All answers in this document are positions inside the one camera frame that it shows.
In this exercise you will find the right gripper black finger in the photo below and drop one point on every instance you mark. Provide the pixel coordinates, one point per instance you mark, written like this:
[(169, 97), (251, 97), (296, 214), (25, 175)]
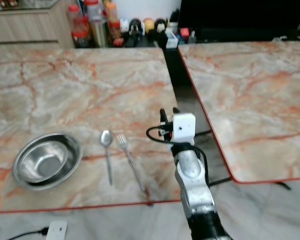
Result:
[(163, 116), (175, 112)]

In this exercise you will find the silver metal fork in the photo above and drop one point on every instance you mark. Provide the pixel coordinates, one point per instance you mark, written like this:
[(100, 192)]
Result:
[(130, 159)]

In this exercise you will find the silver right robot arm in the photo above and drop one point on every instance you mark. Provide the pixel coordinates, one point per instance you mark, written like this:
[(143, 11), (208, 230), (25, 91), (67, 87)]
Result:
[(197, 195)]

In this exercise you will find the silver metal spoon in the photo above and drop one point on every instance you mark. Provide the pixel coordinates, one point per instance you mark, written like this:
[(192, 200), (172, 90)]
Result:
[(106, 138)]

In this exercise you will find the small white blue box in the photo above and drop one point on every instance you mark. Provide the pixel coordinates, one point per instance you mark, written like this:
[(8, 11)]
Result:
[(171, 40)]

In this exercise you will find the small red box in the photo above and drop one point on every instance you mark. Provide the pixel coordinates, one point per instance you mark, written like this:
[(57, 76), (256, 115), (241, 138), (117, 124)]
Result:
[(184, 32)]

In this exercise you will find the black-haired small doll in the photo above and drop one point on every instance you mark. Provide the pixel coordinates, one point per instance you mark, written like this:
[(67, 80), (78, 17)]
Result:
[(160, 31)]

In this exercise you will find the black small figurine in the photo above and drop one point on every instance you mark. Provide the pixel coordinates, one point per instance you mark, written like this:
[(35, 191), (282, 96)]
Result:
[(135, 33)]

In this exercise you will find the yellow small figurine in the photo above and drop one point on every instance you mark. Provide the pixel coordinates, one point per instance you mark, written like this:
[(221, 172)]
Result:
[(148, 25)]

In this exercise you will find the small spice jar red lid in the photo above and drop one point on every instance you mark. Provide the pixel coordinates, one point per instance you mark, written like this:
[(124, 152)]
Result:
[(115, 34)]

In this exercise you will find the white small figurine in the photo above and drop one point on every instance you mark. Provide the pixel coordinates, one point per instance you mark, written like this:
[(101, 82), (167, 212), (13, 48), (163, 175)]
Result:
[(124, 25)]

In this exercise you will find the steel canister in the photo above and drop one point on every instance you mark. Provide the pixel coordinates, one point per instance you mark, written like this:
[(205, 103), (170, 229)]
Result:
[(99, 34)]

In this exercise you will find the small dark jar red lid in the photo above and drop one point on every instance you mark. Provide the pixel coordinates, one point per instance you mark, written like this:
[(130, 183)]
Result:
[(80, 39)]

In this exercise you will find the orange bottle red cap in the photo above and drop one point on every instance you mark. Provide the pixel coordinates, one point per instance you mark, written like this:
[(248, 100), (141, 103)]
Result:
[(111, 14)]

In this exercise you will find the black television screen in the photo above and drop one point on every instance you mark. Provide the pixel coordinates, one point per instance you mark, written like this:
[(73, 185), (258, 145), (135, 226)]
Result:
[(245, 17)]

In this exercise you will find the stainless steel bowl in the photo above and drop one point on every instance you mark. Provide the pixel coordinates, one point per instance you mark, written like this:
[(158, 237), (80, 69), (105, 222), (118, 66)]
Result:
[(47, 162)]

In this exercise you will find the wide clear jar red lid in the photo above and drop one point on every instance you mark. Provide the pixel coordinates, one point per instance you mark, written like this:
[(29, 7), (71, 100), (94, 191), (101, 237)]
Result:
[(94, 11)]

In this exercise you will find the tall clear jar red lid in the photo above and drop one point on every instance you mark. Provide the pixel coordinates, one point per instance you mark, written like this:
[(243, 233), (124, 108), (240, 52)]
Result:
[(74, 17)]

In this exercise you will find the light wooden cabinet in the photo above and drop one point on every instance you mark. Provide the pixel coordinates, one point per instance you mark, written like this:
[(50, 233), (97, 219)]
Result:
[(27, 27)]

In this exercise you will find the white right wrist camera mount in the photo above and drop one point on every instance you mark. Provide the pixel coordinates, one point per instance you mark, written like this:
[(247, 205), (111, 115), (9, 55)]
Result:
[(183, 127)]

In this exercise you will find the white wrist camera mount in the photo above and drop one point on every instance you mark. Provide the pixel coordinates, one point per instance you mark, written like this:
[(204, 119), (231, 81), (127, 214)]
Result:
[(57, 230), (183, 127)]

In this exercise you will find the black metal table frame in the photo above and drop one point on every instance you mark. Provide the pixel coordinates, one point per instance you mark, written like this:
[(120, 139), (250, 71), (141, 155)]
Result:
[(282, 185)]

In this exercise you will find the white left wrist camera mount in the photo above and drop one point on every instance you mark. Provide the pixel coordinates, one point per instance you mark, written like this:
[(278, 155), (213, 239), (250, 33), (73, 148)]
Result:
[(57, 230)]

